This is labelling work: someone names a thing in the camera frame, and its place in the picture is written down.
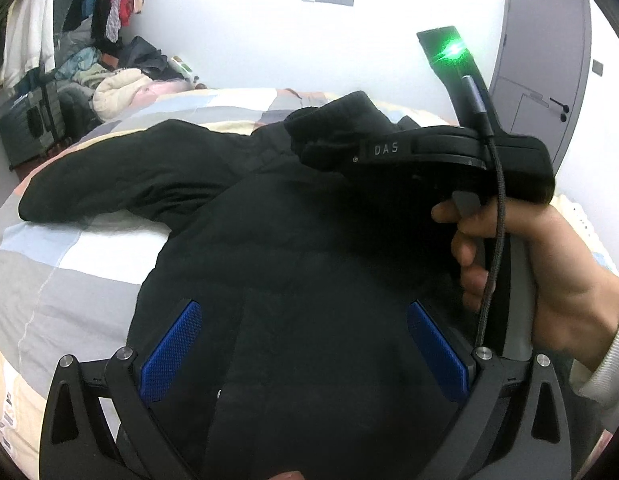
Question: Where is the black puffer jacket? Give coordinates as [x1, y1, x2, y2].
[19, 93, 456, 479]

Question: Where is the white right sleeve forearm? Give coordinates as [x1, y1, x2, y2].
[569, 276, 619, 434]

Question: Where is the person's right hand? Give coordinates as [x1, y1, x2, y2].
[432, 200, 615, 359]

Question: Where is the grey room door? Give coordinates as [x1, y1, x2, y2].
[489, 0, 591, 170]

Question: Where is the patchwork checkered bed quilt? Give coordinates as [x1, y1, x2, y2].
[0, 86, 619, 466]

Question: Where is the dark grey suitcase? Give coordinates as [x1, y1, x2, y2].
[0, 79, 64, 171]

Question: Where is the cream fluffy blanket pile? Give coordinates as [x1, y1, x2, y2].
[92, 68, 152, 122]

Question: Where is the white hanging hoodie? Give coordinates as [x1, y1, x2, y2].
[0, 0, 56, 90]

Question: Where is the black braided cable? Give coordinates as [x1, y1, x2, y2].
[459, 74, 507, 348]

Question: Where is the grey door-side wall switch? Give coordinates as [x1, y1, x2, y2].
[593, 60, 603, 76]

